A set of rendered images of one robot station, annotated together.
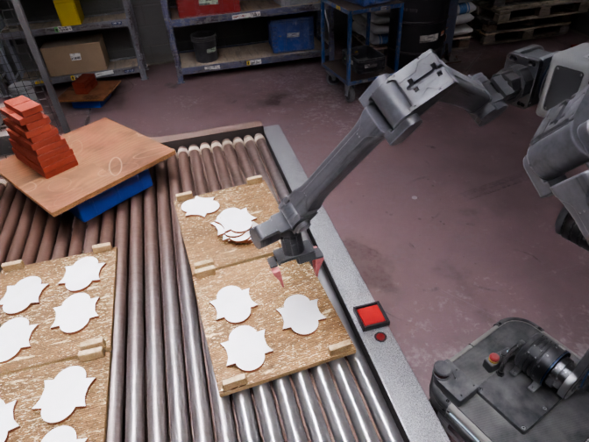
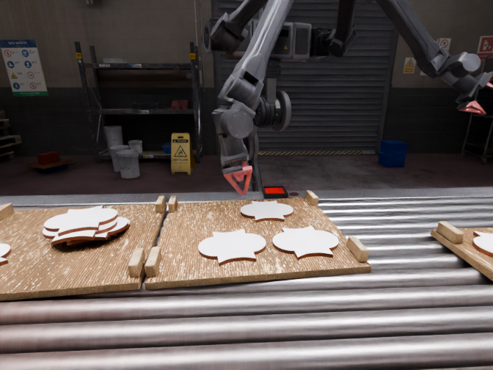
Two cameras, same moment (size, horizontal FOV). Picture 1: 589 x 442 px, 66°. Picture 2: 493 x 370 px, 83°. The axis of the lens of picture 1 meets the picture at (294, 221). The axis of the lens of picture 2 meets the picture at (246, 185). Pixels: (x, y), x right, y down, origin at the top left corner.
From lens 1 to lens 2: 1.20 m
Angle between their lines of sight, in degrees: 71
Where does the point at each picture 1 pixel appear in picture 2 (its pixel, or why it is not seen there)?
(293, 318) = (272, 213)
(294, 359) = (319, 219)
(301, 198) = (258, 62)
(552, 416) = not seen: hidden behind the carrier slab
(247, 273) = (182, 234)
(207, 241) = (75, 263)
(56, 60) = not seen: outside the picture
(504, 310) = not seen: hidden behind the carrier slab
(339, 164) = (284, 12)
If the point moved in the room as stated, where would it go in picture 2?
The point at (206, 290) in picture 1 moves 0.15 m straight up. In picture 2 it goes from (189, 269) to (183, 191)
